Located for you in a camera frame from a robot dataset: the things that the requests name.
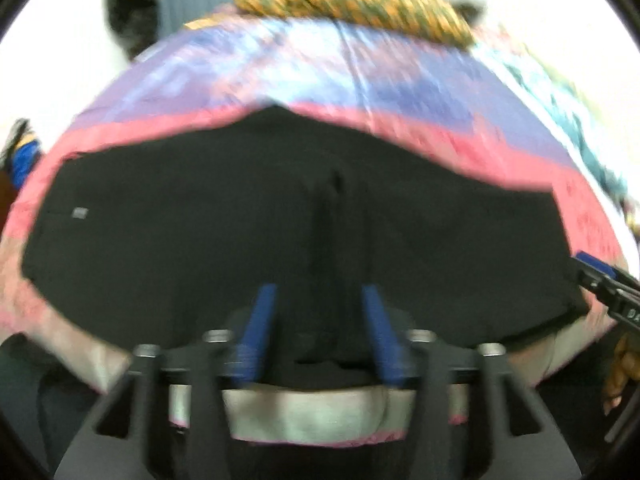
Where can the green orange floral pillow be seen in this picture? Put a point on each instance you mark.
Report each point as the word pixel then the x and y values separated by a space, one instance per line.
pixel 432 20

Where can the dark hanging clothes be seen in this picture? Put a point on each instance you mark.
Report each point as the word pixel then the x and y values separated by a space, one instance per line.
pixel 133 24

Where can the black pants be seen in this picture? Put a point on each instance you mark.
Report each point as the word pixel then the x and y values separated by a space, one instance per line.
pixel 159 242

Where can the teal floral blanket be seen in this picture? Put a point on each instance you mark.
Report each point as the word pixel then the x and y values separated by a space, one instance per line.
pixel 570 111

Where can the person's hand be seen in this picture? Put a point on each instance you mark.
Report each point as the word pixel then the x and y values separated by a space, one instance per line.
pixel 624 369

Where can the grey knitted cloth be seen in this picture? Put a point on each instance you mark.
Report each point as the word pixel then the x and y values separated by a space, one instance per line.
pixel 471 10

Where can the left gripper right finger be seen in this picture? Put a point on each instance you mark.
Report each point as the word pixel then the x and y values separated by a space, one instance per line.
pixel 523 439

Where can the pile of clothes on cabinet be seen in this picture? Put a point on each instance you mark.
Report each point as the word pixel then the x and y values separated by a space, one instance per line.
pixel 20 152

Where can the colourful satin bedspread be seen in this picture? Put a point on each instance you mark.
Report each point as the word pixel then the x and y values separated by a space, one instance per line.
pixel 461 110

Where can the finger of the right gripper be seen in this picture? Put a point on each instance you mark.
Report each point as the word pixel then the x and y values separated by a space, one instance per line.
pixel 597 264

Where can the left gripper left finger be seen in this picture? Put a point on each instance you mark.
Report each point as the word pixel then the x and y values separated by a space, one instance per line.
pixel 127 433

